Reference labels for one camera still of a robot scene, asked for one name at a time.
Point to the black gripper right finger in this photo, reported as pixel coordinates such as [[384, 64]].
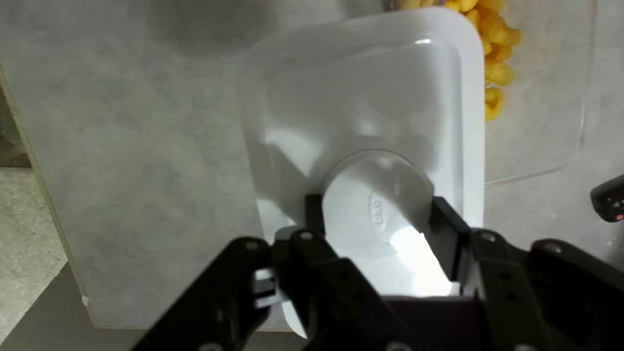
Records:
[[550, 296]]

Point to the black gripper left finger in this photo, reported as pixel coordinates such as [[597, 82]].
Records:
[[232, 296]]

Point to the white container lid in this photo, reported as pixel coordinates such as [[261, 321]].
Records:
[[376, 117]]

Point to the clear plastic food container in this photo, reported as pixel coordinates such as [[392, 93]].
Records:
[[542, 119]]

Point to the black remote control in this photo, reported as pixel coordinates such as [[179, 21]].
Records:
[[606, 199]]

